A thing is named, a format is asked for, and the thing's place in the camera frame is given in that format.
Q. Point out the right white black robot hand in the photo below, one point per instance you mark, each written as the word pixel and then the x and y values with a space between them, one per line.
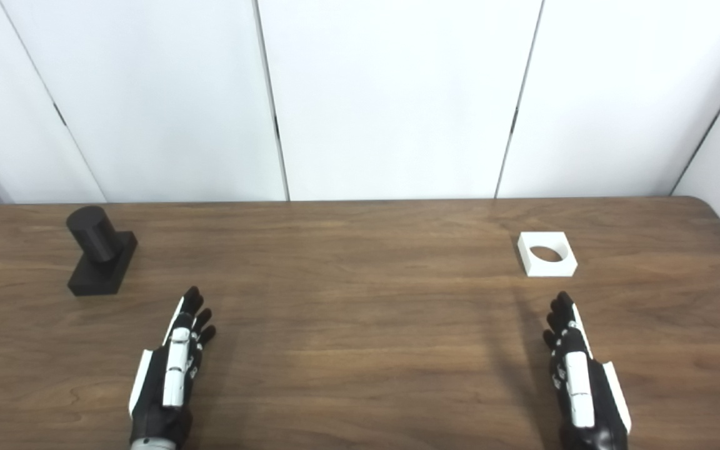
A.
pixel 580 381

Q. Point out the black peg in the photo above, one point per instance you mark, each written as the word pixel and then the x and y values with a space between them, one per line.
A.
pixel 99 250

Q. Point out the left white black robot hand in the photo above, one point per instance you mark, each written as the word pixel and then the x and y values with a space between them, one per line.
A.
pixel 175 369

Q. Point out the white square piece with hole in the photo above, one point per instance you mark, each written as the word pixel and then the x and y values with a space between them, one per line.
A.
pixel 532 259

